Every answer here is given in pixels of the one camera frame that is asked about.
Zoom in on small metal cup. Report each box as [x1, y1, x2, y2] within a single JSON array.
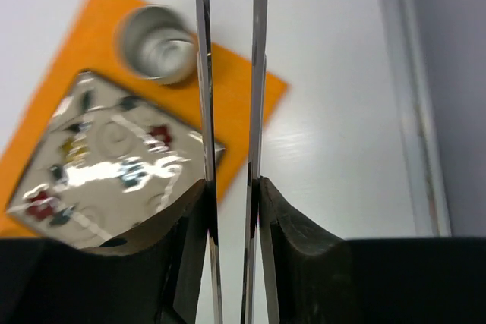
[[115, 5, 197, 85]]

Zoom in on square floral ceramic plate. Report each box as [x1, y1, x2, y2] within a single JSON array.
[[6, 71, 204, 249]]

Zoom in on metal tongs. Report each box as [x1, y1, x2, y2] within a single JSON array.
[[195, 0, 268, 323]]

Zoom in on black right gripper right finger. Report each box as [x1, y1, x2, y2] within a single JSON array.
[[259, 178, 485, 323]]

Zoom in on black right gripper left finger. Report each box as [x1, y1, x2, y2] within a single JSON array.
[[1, 181, 207, 323]]

